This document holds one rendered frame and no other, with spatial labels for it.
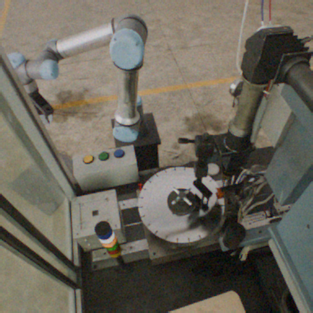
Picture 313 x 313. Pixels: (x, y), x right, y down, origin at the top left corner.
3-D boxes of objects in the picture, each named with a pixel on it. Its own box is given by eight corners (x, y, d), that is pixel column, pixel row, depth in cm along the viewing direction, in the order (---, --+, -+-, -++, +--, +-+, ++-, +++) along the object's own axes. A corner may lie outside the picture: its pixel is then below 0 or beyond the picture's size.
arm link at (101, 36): (144, -1, 98) (41, 36, 112) (140, 12, 92) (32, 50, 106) (155, 28, 107) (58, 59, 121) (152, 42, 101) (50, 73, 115)
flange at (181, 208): (200, 208, 100) (201, 204, 98) (174, 218, 98) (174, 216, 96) (187, 185, 106) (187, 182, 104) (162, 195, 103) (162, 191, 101)
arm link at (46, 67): (58, 50, 106) (33, 50, 106) (49, 67, 100) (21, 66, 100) (64, 68, 112) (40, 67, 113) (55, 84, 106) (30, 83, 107)
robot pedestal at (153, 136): (117, 181, 220) (96, 112, 158) (164, 172, 226) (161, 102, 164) (125, 224, 199) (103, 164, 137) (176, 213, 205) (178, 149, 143)
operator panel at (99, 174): (82, 192, 127) (73, 174, 114) (81, 174, 133) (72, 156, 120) (140, 181, 131) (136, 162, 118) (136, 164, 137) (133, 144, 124)
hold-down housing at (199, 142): (193, 180, 92) (198, 141, 75) (191, 169, 95) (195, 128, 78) (208, 179, 93) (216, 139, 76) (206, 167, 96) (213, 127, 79)
